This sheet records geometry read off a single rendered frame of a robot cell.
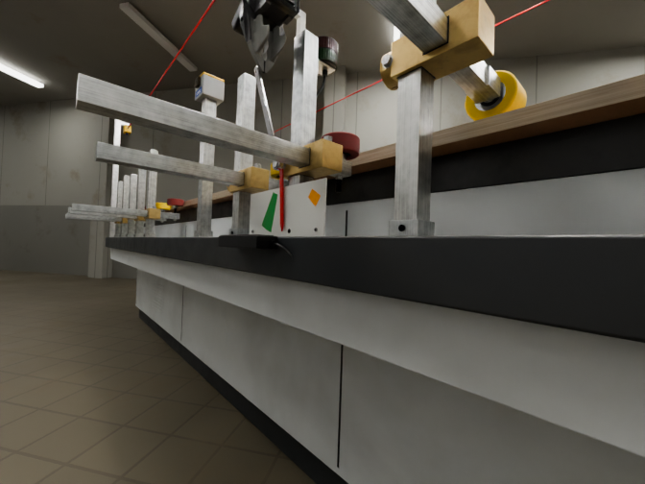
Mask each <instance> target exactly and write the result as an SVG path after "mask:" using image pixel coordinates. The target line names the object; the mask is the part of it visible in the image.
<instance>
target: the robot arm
mask: <svg viewBox="0 0 645 484"><path fill-rule="evenodd" d="M297 2H298V6H297ZM298 13H299V0H241V2H240V4H239V7H238V9H237V11H236V14H235V15H234V17H233V20H232V22H231V25H232V28H233V30H234V31H235V32H237V33H238V34H240V35H242V36H244V37H245V40H246V42H247V43H248V46H249V49H250V51H251V55H252V57H253V59H254V61H255V63H256V64H257V66H258V68H259V70H260V72H262V73H264V74H266V73H267V72H268V71H269V70H270V69H271V68H272V67H273V65H274V64H275V60H276V58H277V56H278V55H279V53H280V52H281V51H282V49H283V48H284V47H285V44H286V36H285V32H284V29H283V23H284V24H286V25H288V24H289V23H290V22H291V21H292V20H293V18H294V17H295V16H296V15H297V14H298ZM263 46H264V53H263V55H262V52H263Z"/></svg>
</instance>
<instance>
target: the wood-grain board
mask: <svg viewBox="0 0 645 484"><path fill-rule="evenodd" d="M640 113H645V74H642V75H638V76H635V77H631V78H628V79H625V80H621V81H618V82H614V83H610V84H607V85H601V86H597V87H593V88H591V89H587V90H584V91H580V92H576V93H573V94H569V95H566V96H562V97H559V98H556V99H552V100H549V101H545V102H541V103H538V104H534V105H530V106H528V107H524V108H521V109H514V110H511V111H507V112H504V113H500V114H496V115H494V116H490V117H487V118H483V119H479V120H476V121H472V122H469V123H465V124H462V125H459V126H455V127H452V128H448V129H444V130H441V131H437V132H434V133H432V157H440V156H444V155H449V154H454V153H459V152H462V151H467V150H472V149H477V148H481V147H486V146H490V145H494V144H499V143H504V142H509V141H513V140H518V139H522V138H527V137H531V136H536V135H541V134H546V133H553V132H558V131H562V130H567V129H572V128H577V127H581V126H585V125H590V124H595V123H599V122H604V121H609V120H613V119H617V118H622V117H627V116H631V115H636V114H640ZM395 153H396V143H393V144H390V145H386V146H383V147H379V148H375V149H372V150H368V151H366V152H362V153H360V154H359V157H357V158H355V159H351V160H349V161H351V162H352V167H351V175H354V174H358V173H363V172H368V171H372V170H376V169H381V168H386V167H391V166H395ZM231 200H233V194H231V193H230V192H229V191H228V190H224V191H220V192H217V193H213V194H212V204H218V203H221V202H226V201H231ZM195 207H198V198H196V199H192V200H189V201H185V202H184V205H183V206H182V207H179V206H178V208H177V211H182V210H186V209H190V208H195Z"/></svg>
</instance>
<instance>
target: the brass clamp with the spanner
mask: <svg viewBox="0 0 645 484"><path fill-rule="evenodd" d="M303 147H307V148H310V158H309V165H306V166H302V167H297V166H293V165H289V164H286V167H285V169H284V170H283V178H284V179H285V180H287V181H288V180H289V177H293V176H296V175H303V176H307V177H311V178H314V179H315V178H320V177H324V176H328V175H333V174H337V173H341V172H342V166H343V145H340V144H337V143H334V142H332V141H329V140H326V139H324V138H323V139H320V140H318V141H315V142H312V143H309V144H307V145H304V146H303Z"/></svg>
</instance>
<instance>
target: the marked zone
mask: <svg viewBox="0 0 645 484"><path fill-rule="evenodd" d="M276 200H277V194H275V193H273V195H272V198H271V200H270V203H269V206H268V209H267V211H266V214H265V217H264V220H263V223H262V227H263V228H264V229H266V230H267V231H269V232H272V226H273V220H274V216H275V205H276Z"/></svg>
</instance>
